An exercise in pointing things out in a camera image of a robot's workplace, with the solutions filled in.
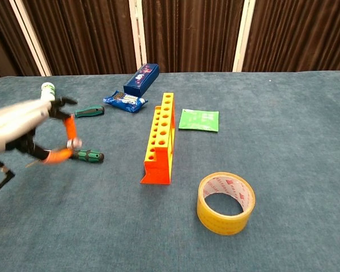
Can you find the white frame post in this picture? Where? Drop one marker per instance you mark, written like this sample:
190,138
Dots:
242,42
31,39
137,34

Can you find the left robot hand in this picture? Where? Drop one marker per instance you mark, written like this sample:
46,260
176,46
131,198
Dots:
17,122

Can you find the blue cookie packet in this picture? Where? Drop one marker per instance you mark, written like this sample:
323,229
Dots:
124,100

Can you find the white bottle with green label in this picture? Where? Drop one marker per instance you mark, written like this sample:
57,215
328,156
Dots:
48,90

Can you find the dark brown curtain panel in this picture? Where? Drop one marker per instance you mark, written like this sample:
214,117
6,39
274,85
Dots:
3,34
82,34
192,34
300,34

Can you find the dark blue carton box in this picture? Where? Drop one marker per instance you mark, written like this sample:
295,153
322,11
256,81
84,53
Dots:
140,79

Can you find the orange yellow tool rack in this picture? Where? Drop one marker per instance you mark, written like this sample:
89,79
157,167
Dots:
158,170

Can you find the blue felt table cover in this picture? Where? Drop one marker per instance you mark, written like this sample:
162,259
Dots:
272,141

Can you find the green sachet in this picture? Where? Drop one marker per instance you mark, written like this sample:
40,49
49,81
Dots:
198,120

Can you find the yellowish adhesive tape roll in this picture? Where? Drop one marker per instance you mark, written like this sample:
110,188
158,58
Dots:
224,224

